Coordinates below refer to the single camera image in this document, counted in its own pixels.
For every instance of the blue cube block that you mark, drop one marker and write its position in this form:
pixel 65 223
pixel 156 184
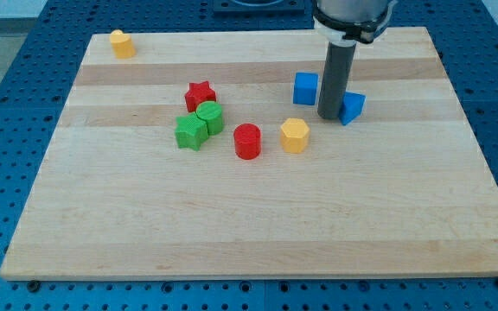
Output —
pixel 305 88

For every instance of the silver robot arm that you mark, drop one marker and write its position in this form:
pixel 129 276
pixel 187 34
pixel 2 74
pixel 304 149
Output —
pixel 346 22

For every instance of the red cylinder block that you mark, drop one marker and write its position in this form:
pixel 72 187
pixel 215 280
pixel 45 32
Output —
pixel 247 141

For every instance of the yellow hexagon block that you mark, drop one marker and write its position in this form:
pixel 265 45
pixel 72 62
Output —
pixel 294 135

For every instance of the green cylinder block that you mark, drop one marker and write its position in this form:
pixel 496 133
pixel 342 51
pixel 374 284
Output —
pixel 212 114

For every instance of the green star block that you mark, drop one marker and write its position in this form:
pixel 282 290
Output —
pixel 191 131

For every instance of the red star block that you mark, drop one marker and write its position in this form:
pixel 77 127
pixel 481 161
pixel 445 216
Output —
pixel 198 93

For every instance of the blue triangular prism block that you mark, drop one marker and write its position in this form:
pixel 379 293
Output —
pixel 352 107

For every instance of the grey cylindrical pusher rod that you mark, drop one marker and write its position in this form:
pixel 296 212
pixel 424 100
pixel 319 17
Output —
pixel 335 76

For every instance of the wooden board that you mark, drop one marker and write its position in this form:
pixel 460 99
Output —
pixel 403 191

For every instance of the yellow heart block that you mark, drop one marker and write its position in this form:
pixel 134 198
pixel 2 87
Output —
pixel 122 44

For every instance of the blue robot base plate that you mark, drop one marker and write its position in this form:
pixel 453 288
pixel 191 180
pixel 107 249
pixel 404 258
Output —
pixel 257 6

